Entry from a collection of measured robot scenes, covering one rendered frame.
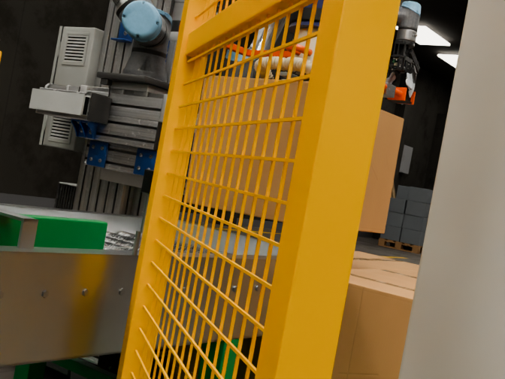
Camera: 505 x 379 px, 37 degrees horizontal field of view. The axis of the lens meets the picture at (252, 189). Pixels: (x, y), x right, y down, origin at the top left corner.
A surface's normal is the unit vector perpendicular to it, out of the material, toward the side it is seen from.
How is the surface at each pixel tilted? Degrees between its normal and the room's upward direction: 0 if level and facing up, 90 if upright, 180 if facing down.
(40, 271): 90
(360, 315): 90
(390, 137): 89
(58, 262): 90
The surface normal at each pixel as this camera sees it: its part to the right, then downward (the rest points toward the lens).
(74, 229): 0.80, 0.15
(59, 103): -0.57, -0.09
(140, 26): 0.01, 0.11
